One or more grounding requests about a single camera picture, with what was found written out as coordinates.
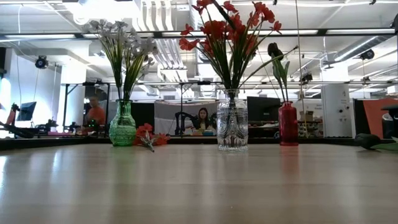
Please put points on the tilted computer monitor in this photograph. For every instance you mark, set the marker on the tilted computer monitor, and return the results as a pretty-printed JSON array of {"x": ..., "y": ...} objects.
[{"x": 26, "y": 111}]

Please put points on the black tower device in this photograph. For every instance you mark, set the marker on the black tower device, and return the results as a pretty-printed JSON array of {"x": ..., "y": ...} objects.
[{"x": 390, "y": 124}]

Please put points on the long ceiling light strip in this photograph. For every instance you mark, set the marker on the long ceiling light strip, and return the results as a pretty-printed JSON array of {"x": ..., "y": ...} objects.
[
  {"x": 289, "y": 32},
  {"x": 40, "y": 36},
  {"x": 360, "y": 31}
]

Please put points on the clear glass vase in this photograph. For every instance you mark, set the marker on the clear glass vase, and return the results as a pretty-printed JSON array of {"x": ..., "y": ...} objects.
[{"x": 232, "y": 124}]

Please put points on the orange partition panel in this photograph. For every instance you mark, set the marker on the orange partition panel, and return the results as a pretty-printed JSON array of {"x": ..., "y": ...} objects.
[{"x": 373, "y": 118}]

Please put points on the white square column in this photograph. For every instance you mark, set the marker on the white square column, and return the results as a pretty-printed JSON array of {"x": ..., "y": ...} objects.
[{"x": 335, "y": 109}]

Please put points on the green glass vase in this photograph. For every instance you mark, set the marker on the green glass vase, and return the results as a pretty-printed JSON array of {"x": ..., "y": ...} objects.
[{"x": 122, "y": 127}]

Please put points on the red glass vase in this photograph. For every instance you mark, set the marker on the red glass vase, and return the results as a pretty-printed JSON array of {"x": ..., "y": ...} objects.
[{"x": 288, "y": 124}]

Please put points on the red flower bouquet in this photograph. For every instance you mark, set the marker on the red flower bouquet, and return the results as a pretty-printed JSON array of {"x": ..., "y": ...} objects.
[{"x": 62, "y": 141}]

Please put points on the black metal stand frame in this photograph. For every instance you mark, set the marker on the black metal stand frame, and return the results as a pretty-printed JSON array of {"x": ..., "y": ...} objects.
[
  {"x": 181, "y": 109},
  {"x": 93, "y": 83}
]

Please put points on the black artificial tulip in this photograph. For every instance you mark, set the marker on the black artificial tulip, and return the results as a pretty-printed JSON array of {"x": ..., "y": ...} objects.
[
  {"x": 367, "y": 140},
  {"x": 273, "y": 49}
]

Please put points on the cardboard box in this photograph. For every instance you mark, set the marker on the cardboard box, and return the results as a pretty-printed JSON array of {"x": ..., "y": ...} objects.
[{"x": 308, "y": 115}]

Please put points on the black ceiling spotlight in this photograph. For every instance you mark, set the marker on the black ceiling spotlight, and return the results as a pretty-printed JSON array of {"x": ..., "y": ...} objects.
[
  {"x": 41, "y": 62},
  {"x": 367, "y": 54}
]

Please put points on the large black box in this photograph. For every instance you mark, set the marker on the large black box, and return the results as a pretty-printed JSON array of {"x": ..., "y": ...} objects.
[{"x": 263, "y": 109}]

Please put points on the white fabric partition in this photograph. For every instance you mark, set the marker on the white fabric partition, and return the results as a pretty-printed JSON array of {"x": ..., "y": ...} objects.
[{"x": 168, "y": 118}]

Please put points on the black background robot arm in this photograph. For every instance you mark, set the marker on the black background robot arm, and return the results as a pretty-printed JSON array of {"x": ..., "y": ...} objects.
[
  {"x": 183, "y": 116},
  {"x": 17, "y": 132}
]

